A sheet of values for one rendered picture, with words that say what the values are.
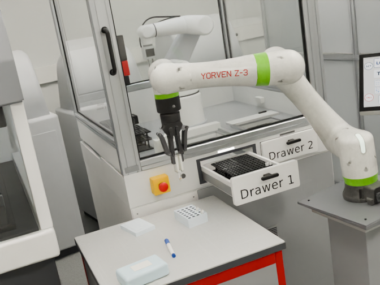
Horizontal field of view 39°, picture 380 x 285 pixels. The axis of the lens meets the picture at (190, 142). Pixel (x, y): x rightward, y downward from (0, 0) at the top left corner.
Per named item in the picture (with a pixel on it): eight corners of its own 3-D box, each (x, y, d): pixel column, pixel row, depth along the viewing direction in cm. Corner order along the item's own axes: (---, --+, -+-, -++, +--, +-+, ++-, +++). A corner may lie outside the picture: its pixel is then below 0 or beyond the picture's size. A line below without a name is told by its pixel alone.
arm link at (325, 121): (354, 135, 223) (273, 38, 210) (372, 145, 207) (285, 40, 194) (331, 156, 224) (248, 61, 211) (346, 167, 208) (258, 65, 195)
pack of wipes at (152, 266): (157, 264, 181) (155, 252, 180) (170, 274, 173) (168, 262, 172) (116, 281, 175) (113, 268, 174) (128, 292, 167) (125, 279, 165)
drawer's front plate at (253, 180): (300, 185, 214) (297, 159, 211) (235, 206, 204) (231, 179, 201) (297, 184, 215) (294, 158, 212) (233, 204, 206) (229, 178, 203)
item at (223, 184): (293, 182, 214) (292, 168, 213) (236, 200, 206) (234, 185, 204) (246, 160, 251) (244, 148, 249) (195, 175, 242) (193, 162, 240)
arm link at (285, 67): (298, 80, 198) (297, 46, 195) (310, 85, 185) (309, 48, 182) (250, 85, 196) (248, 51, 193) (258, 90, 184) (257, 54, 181)
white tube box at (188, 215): (208, 221, 209) (206, 212, 208) (189, 228, 206) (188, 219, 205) (193, 212, 220) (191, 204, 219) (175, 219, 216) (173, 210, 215)
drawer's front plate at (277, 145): (318, 150, 253) (316, 128, 250) (264, 166, 243) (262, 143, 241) (316, 150, 255) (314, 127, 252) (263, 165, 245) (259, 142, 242)
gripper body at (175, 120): (175, 107, 207) (178, 130, 209) (155, 112, 203) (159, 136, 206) (184, 109, 200) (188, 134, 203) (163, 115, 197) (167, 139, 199)
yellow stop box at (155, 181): (172, 191, 224) (168, 175, 223) (155, 196, 222) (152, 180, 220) (167, 188, 229) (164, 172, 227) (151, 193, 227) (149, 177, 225)
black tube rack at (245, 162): (274, 179, 220) (272, 164, 218) (236, 191, 214) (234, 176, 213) (248, 167, 240) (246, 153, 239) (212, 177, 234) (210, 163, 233)
